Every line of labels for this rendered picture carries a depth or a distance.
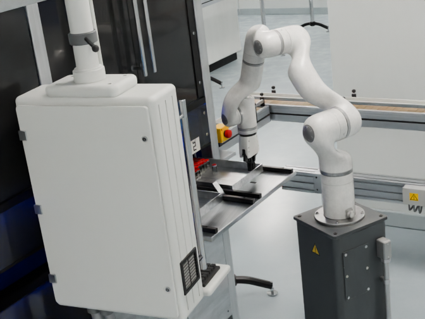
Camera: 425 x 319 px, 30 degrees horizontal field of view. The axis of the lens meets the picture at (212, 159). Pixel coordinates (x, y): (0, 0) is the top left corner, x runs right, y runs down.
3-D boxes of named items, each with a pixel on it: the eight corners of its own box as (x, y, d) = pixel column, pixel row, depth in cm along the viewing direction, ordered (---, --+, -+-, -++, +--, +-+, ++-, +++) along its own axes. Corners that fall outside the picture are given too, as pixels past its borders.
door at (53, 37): (66, 167, 284) (35, 2, 265) (144, 126, 320) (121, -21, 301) (67, 167, 284) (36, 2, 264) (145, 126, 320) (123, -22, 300)
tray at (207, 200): (118, 215, 322) (117, 207, 321) (156, 191, 342) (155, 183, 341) (187, 226, 304) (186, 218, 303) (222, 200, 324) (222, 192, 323)
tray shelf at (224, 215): (112, 225, 319) (110, 220, 318) (205, 164, 373) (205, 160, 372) (212, 242, 293) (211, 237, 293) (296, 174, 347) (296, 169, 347)
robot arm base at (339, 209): (375, 216, 298) (373, 169, 292) (336, 231, 290) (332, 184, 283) (343, 201, 314) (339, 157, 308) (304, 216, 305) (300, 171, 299)
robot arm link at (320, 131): (359, 169, 294) (356, 108, 286) (321, 184, 285) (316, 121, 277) (338, 162, 303) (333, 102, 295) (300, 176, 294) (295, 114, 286)
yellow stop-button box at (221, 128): (209, 142, 372) (207, 127, 369) (217, 137, 377) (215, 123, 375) (222, 143, 368) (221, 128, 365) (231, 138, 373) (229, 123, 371)
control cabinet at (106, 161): (52, 309, 272) (6, 88, 246) (81, 281, 289) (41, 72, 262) (184, 326, 252) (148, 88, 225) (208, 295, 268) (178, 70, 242)
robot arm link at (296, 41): (324, 150, 290) (357, 138, 298) (338, 133, 280) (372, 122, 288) (258, 42, 306) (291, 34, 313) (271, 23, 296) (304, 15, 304)
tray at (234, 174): (167, 184, 348) (166, 177, 347) (198, 164, 369) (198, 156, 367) (233, 193, 330) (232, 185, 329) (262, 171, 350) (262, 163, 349)
